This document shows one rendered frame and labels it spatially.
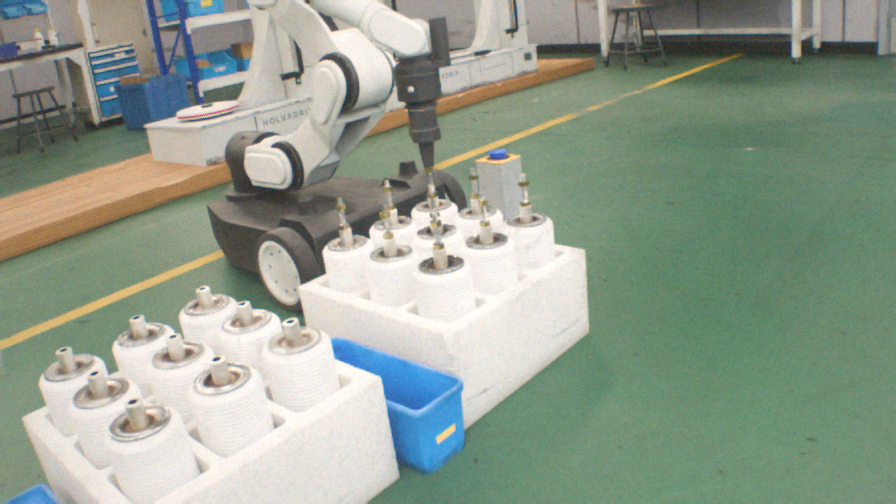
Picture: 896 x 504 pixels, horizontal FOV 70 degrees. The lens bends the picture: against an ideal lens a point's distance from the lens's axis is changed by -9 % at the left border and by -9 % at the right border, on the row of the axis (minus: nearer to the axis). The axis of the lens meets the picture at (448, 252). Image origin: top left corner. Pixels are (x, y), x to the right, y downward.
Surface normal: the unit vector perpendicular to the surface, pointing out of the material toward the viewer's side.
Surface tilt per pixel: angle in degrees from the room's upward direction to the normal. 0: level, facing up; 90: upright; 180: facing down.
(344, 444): 90
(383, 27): 90
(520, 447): 0
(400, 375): 88
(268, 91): 90
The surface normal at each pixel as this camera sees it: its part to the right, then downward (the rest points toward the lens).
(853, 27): -0.65, 0.34
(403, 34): -0.08, 0.36
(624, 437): -0.11, -0.93
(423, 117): 0.15, 0.33
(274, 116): 0.75, 0.15
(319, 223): 0.45, -0.55
